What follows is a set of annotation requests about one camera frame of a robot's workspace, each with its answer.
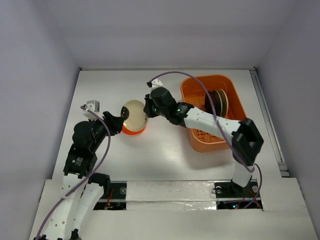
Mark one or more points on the cream floral plate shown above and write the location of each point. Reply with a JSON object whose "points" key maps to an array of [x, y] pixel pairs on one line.
{"points": [[133, 112]]}

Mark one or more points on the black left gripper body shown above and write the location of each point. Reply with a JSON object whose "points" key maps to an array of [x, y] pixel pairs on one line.
{"points": [[101, 129]]}

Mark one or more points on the aluminium side rail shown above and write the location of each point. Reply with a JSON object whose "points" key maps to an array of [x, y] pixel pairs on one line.
{"points": [[284, 171]]}

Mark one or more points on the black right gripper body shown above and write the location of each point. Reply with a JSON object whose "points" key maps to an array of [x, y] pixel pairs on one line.
{"points": [[150, 106]]}

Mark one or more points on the black plate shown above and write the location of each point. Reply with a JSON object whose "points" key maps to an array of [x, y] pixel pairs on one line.
{"points": [[215, 99]]}

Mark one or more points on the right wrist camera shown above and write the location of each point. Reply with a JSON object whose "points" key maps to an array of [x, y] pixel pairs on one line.
{"points": [[154, 83]]}

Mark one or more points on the pale green rimmed plate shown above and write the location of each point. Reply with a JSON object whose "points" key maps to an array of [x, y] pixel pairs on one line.
{"points": [[224, 103]]}

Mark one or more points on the orange plastic dish rack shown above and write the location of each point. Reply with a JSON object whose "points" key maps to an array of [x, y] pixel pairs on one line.
{"points": [[193, 93]]}

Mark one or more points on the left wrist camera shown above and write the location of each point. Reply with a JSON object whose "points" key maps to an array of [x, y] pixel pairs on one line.
{"points": [[91, 109]]}

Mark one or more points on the orange red plate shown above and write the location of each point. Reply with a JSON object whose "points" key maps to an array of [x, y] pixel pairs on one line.
{"points": [[131, 129]]}

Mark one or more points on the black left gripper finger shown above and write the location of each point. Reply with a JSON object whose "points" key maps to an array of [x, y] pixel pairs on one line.
{"points": [[115, 126], [111, 119]]}

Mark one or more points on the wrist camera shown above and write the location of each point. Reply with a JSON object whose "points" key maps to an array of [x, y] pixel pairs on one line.
{"points": [[91, 109], [154, 83]]}

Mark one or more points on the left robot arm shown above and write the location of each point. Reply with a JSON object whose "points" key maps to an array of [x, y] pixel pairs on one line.
{"points": [[82, 186]]}

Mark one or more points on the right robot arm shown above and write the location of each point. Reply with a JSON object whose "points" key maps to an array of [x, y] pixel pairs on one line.
{"points": [[243, 137]]}

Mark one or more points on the silver foil tape strip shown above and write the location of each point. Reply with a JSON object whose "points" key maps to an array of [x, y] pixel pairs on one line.
{"points": [[194, 195]]}

